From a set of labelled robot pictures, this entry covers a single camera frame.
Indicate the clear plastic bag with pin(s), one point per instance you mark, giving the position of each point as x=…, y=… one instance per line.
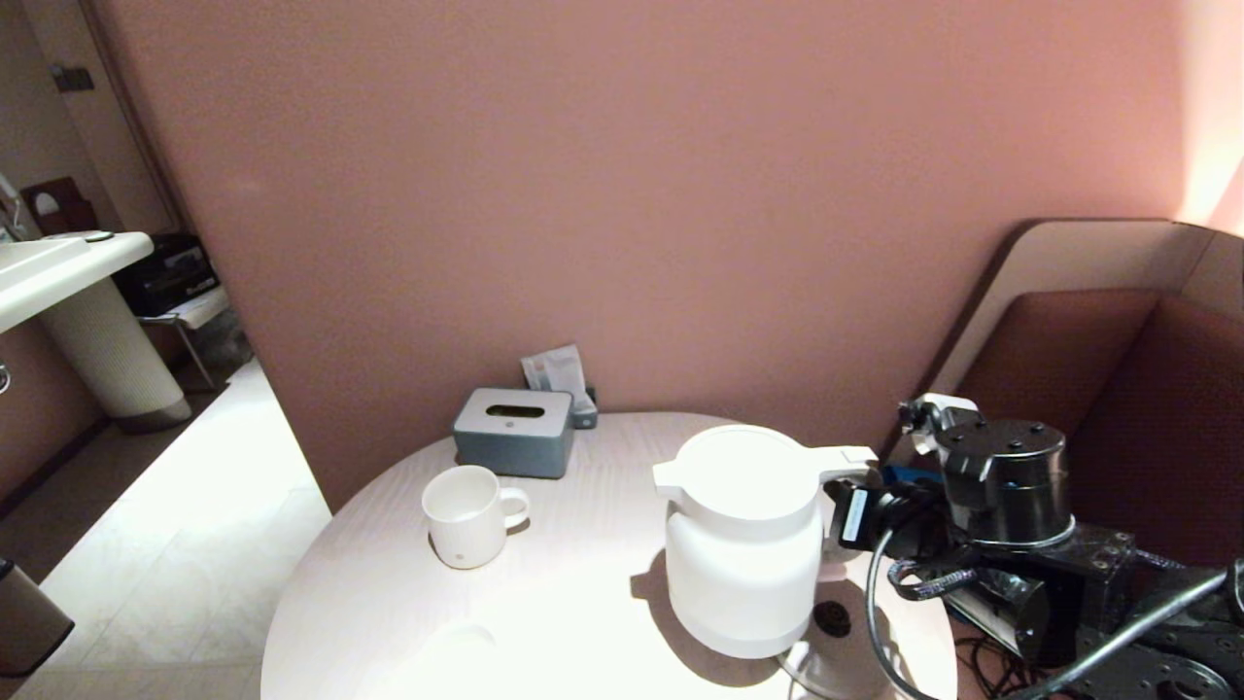
x=228, y=338

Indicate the white pedestal sink counter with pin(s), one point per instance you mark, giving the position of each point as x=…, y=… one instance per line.
x=107, y=350

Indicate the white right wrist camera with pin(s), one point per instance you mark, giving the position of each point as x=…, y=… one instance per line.
x=938, y=418

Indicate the black box appliance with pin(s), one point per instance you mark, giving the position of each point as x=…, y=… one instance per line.
x=165, y=277

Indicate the metal stool with white top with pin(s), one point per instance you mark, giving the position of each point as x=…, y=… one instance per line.
x=199, y=307

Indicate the brown upholstered sofa bench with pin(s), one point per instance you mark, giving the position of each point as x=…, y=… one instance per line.
x=1157, y=389

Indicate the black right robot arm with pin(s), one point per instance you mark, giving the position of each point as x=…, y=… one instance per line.
x=1088, y=603

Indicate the white round kettle base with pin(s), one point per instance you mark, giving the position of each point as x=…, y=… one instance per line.
x=855, y=647

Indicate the blue cushion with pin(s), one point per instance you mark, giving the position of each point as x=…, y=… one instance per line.
x=909, y=474

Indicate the white electric kettle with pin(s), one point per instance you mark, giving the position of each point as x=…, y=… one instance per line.
x=748, y=544

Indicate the brown wooden tissue holder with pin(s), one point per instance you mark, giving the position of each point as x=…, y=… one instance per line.
x=56, y=212

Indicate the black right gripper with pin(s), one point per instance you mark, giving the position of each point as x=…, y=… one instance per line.
x=1011, y=486

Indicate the dark waste bin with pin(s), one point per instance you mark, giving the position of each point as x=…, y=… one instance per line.
x=24, y=622

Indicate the dark wall fixture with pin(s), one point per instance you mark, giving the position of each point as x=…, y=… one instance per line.
x=73, y=78

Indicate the grey tissue box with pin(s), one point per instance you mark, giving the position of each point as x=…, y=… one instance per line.
x=515, y=442

